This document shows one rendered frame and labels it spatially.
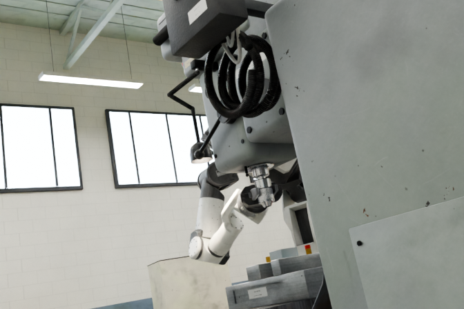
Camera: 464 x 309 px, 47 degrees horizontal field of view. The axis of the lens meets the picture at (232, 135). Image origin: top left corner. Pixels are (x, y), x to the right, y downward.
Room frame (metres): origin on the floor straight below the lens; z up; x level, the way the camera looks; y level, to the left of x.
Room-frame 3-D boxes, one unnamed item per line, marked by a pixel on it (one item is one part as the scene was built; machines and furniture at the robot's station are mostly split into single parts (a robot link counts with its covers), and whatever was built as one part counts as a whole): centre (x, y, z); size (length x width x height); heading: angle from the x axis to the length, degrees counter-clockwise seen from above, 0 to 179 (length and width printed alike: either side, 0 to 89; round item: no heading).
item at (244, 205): (1.60, -0.04, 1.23); 0.13 x 0.12 x 0.10; 104
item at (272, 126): (1.36, -0.18, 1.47); 0.24 x 0.19 x 0.26; 129
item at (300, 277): (1.55, -0.06, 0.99); 0.35 x 0.15 x 0.11; 38
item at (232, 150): (1.51, -0.06, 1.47); 0.21 x 0.19 x 0.32; 129
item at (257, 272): (1.57, -0.04, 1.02); 0.15 x 0.06 x 0.04; 128
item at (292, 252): (1.53, -0.08, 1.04); 0.06 x 0.05 x 0.06; 128
